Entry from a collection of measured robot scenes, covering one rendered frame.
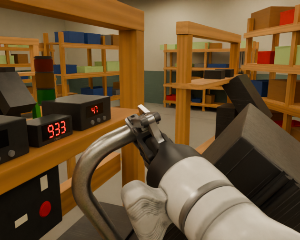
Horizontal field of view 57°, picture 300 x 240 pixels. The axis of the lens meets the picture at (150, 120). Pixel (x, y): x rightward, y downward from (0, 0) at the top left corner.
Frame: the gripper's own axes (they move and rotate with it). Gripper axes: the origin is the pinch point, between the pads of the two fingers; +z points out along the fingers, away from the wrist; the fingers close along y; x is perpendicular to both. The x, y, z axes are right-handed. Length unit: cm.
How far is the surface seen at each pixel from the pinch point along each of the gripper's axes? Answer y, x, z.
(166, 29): -239, -441, 882
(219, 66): -338, -479, 646
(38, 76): 1.2, 10.9, 43.4
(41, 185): -12.8, 19.3, 16.3
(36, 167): -7.3, 18.1, 14.8
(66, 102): -5.5, 7.2, 35.6
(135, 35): -8, -32, 81
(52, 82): -1.4, 8.3, 43.0
